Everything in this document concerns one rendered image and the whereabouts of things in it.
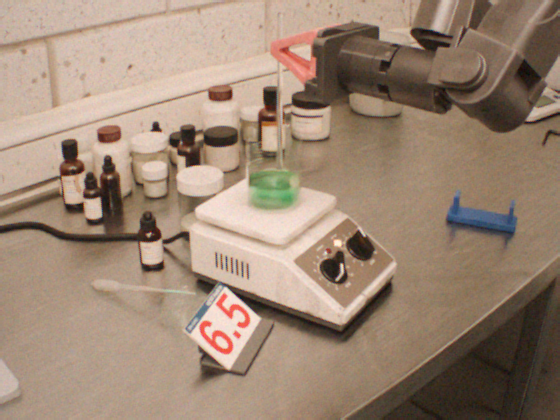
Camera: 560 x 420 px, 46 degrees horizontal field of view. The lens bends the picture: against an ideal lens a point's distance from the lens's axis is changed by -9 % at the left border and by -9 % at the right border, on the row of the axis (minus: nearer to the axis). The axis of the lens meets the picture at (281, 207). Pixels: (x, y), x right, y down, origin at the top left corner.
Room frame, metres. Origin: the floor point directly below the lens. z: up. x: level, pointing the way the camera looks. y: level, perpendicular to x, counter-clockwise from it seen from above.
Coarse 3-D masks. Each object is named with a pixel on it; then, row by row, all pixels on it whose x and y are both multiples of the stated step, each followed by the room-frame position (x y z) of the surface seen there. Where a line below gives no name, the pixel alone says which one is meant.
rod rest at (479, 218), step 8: (456, 192) 0.85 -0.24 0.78; (456, 200) 0.83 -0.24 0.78; (512, 200) 0.83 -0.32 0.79; (456, 208) 0.84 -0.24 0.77; (464, 208) 0.85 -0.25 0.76; (512, 208) 0.80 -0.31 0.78; (448, 216) 0.83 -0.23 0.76; (456, 216) 0.83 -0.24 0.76; (464, 216) 0.83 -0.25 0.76; (472, 216) 0.83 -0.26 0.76; (480, 216) 0.83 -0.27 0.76; (488, 216) 0.83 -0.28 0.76; (496, 216) 0.83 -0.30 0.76; (504, 216) 0.83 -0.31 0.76; (512, 216) 0.81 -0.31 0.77; (472, 224) 0.82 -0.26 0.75; (480, 224) 0.82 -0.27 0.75; (488, 224) 0.81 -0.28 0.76; (496, 224) 0.81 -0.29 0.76; (504, 224) 0.80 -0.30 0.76; (512, 224) 0.80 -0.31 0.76; (512, 232) 0.80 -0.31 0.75
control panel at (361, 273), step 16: (352, 224) 0.71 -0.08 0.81; (320, 240) 0.66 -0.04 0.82; (304, 256) 0.63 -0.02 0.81; (320, 256) 0.64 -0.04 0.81; (352, 256) 0.66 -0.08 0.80; (384, 256) 0.68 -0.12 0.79; (304, 272) 0.61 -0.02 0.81; (320, 272) 0.62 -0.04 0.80; (352, 272) 0.64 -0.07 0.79; (368, 272) 0.65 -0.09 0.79; (336, 288) 0.61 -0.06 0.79; (352, 288) 0.62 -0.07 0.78
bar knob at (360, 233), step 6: (360, 228) 0.68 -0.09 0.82; (354, 234) 0.68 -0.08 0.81; (360, 234) 0.67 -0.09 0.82; (348, 240) 0.68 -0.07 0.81; (354, 240) 0.68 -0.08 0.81; (360, 240) 0.67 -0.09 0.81; (366, 240) 0.67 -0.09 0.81; (348, 246) 0.67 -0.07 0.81; (354, 246) 0.67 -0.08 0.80; (360, 246) 0.67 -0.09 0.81; (366, 246) 0.66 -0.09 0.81; (372, 246) 0.66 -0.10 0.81; (354, 252) 0.66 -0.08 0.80; (360, 252) 0.67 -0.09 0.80; (366, 252) 0.66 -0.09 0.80; (372, 252) 0.66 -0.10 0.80; (360, 258) 0.66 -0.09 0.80; (366, 258) 0.66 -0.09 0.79
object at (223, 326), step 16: (224, 288) 0.62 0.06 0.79; (224, 304) 0.59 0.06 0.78; (240, 304) 0.61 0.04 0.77; (208, 320) 0.56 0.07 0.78; (224, 320) 0.57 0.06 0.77; (240, 320) 0.59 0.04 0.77; (208, 336) 0.54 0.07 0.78; (224, 336) 0.56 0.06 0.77; (240, 336) 0.57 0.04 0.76; (224, 352) 0.54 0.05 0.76
